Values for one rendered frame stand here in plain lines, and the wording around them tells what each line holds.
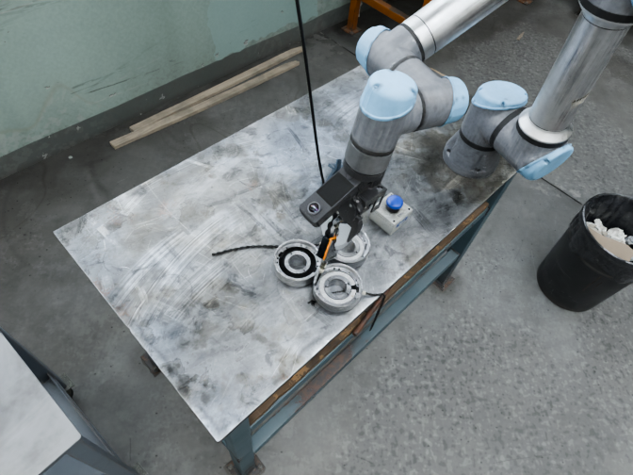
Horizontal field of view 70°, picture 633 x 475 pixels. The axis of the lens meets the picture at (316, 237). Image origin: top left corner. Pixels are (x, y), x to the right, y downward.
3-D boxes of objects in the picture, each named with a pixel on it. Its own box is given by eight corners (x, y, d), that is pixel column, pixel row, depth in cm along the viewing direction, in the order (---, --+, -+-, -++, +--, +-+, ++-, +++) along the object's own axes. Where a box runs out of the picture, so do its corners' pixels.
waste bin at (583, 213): (583, 335, 188) (655, 284, 153) (514, 282, 201) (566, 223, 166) (617, 286, 204) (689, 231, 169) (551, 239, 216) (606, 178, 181)
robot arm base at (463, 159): (462, 132, 133) (475, 105, 125) (506, 161, 128) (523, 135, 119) (431, 155, 126) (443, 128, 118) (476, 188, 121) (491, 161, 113)
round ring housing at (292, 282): (265, 277, 100) (264, 268, 96) (286, 242, 105) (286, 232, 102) (307, 297, 98) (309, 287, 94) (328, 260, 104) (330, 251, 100)
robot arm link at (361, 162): (374, 163, 70) (337, 134, 73) (365, 185, 73) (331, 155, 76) (403, 147, 74) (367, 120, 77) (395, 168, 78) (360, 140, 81)
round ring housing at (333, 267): (309, 312, 96) (311, 303, 92) (315, 270, 102) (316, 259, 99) (358, 319, 96) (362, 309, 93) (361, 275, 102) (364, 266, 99)
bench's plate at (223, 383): (219, 445, 82) (218, 442, 80) (56, 237, 103) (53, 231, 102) (545, 147, 136) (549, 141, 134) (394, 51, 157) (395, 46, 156)
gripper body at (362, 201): (379, 211, 87) (399, 164, 78) (348, 231, 82) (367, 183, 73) (350, 188, 90) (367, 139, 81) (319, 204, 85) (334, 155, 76)
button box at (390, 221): (390, 236, 109) (395, 223, 105) (368, 218, 112) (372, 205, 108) (411, 219, 113) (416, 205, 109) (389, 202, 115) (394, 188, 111)
